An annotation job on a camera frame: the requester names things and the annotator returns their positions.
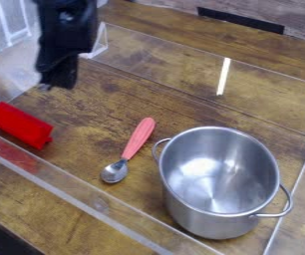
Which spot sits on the clear acrylic triangular bracket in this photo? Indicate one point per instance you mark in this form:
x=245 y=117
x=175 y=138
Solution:
x=102 y=45

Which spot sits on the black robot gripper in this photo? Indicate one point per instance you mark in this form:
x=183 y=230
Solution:
x=68 y=24

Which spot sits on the clear acrylic front barrier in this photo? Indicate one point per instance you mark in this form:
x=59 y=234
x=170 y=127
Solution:
x=162 y=238

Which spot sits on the spoon with pink handle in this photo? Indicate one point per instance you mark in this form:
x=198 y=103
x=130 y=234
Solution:
x=116 y=171

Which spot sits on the red rectangular block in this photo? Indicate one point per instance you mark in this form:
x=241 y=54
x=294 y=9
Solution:
x=30 y=129

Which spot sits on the black strip on wall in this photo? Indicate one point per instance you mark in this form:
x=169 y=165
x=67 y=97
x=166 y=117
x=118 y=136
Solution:
x=241 y=20

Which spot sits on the silver metal pot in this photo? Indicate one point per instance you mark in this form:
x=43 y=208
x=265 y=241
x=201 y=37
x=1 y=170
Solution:
x=219 y=178

